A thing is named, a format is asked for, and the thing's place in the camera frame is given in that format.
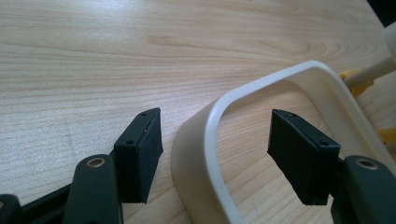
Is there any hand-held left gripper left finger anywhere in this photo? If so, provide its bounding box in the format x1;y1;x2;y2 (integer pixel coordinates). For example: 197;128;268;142
113;106;164;205

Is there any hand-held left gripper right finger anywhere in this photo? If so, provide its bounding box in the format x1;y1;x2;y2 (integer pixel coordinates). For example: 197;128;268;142
266;108;342;206

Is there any white trash bin with face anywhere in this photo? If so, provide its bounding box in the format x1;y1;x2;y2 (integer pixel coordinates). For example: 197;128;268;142
338;21;396;147

